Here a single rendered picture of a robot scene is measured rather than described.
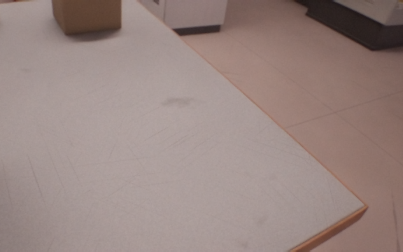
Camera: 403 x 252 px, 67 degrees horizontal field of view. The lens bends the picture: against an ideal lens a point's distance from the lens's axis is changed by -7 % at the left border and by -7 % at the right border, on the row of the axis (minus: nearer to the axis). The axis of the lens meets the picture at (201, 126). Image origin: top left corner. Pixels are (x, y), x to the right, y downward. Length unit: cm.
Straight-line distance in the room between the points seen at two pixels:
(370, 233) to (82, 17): 168
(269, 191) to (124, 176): 24
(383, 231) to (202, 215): 157
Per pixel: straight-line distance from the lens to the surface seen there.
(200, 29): 353
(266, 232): 51
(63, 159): 58
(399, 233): 203
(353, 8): 451
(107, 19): 105
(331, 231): 56
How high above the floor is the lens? 131
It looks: 37 degrees down
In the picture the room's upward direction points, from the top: 9 degrees clockwise
